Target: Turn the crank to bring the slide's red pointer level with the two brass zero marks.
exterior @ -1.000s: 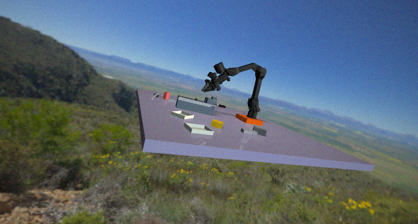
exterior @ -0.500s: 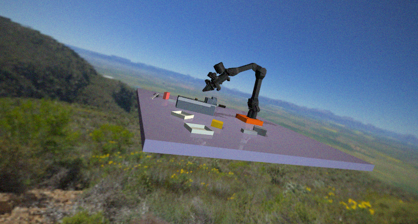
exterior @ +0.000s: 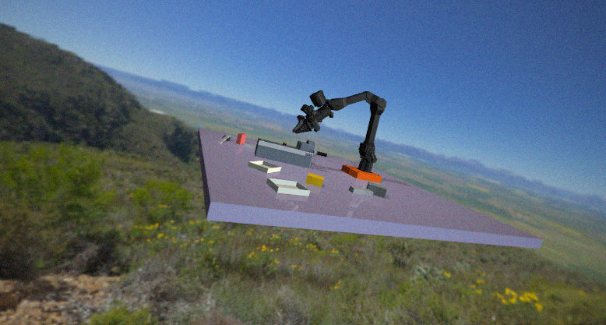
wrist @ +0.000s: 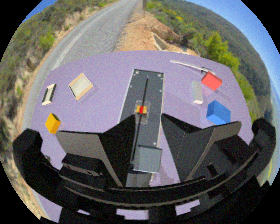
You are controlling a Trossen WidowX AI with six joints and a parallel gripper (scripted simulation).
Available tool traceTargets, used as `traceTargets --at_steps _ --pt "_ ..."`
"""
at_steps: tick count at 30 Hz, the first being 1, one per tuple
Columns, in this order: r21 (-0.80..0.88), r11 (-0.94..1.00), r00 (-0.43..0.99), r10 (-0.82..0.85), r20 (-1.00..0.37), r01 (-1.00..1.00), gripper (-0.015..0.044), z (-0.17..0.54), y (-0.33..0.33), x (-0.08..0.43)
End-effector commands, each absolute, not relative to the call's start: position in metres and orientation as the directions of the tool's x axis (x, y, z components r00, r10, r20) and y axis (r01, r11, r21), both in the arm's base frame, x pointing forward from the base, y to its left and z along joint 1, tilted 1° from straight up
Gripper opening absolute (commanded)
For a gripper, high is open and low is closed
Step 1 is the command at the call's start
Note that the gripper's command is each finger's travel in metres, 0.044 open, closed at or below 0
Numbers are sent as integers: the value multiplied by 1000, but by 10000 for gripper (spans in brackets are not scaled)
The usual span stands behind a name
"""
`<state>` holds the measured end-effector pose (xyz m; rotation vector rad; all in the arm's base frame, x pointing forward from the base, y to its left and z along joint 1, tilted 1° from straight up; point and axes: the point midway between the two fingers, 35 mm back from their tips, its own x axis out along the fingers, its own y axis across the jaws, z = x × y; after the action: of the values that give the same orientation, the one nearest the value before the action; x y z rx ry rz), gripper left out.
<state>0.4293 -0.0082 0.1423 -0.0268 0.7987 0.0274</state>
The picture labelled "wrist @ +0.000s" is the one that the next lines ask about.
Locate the red rectangular block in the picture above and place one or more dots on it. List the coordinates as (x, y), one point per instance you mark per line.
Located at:
(211, 80)

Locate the yellow square block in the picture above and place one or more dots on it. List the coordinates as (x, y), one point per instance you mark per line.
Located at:
(52, 123)

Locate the blue rectangular block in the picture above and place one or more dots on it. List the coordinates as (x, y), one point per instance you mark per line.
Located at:
(217, 113)

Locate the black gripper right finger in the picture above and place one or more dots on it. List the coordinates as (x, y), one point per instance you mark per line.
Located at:
(189, 145)

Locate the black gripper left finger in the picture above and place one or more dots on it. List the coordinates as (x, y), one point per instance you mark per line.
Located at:
(113, 147)

